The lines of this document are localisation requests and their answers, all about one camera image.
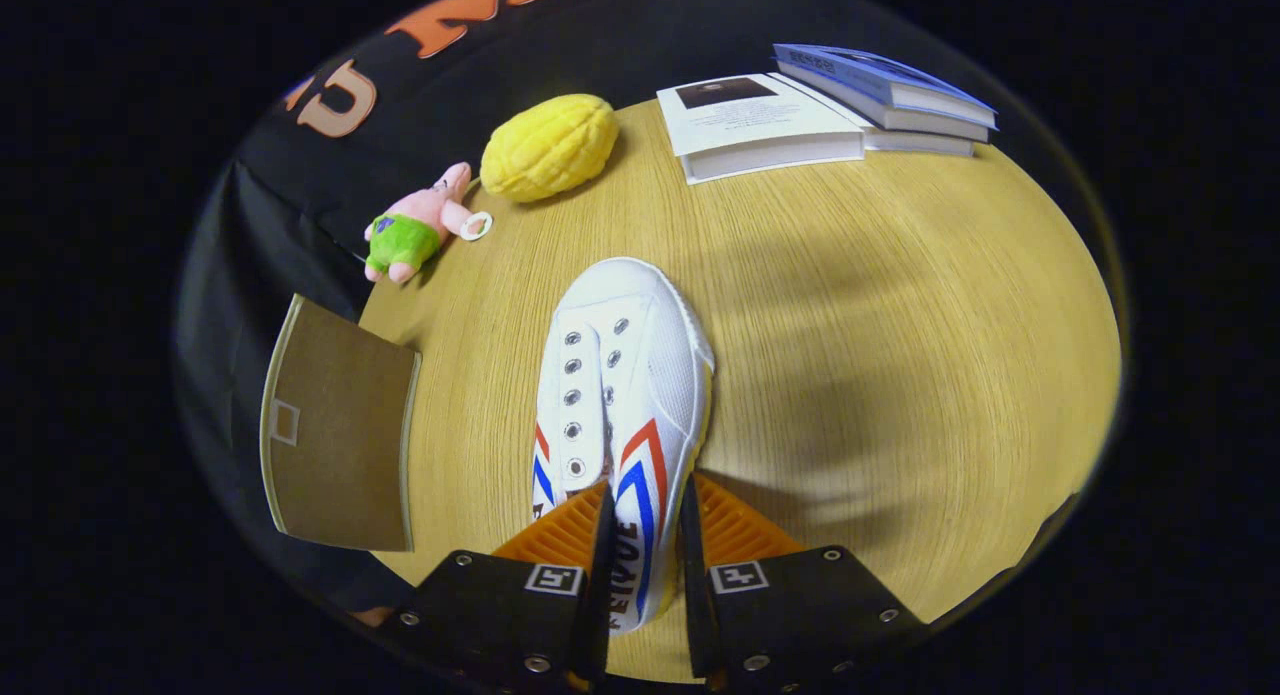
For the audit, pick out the beige fabric storage box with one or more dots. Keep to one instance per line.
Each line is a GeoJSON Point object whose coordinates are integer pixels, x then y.
{"type": "Point", "coordinates": [340, 425]}

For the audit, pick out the white canvas shoe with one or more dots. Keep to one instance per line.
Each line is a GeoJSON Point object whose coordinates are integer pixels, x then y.
{"type": "Point", "coordinates": [640, 355]}

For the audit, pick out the yellow knobbly plush toy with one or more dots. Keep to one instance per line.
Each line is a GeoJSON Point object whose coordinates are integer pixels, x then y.
{"type": "Point", "coordinates": [550, 145]}

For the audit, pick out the pink star plush toy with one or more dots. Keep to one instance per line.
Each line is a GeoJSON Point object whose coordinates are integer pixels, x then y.
{"type": "Point", "coordinates": [410, 235]}

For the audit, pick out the black backdrop cloth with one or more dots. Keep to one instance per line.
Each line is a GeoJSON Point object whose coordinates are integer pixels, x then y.
{"type": "Point", "coordinates": [640, 35]}

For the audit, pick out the white book with dark photo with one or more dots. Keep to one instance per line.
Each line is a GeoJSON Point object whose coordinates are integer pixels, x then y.
{"type": "Point", "coordinates": [750, 125]}

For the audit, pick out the blue book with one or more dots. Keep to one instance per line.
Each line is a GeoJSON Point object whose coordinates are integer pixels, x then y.
{"type": "Point", "coordinates": [880, 80]}

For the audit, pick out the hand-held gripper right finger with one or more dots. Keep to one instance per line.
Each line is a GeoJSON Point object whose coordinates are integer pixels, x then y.
{"type": "Point", "coordinates": [800, 615]}

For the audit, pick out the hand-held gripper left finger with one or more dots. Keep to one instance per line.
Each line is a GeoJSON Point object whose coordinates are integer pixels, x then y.
{"type": "Point", "coordinates": [500, 615]}

